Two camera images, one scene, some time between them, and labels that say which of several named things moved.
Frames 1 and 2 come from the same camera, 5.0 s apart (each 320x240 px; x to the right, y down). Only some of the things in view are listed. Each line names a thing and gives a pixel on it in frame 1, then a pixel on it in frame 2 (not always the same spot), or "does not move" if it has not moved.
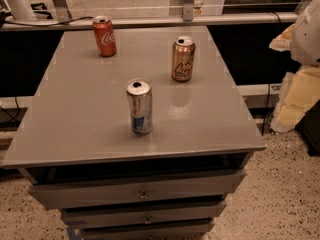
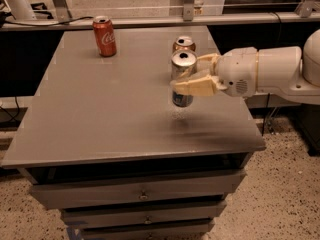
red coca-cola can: [104, 35] does not move
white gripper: [307, 37] → [237, 70]
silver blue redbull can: [139, 93] → [183, 65]
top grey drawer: [193, 185] does not move
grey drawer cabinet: [173, 183] does not move
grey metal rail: [143, 21] does not move
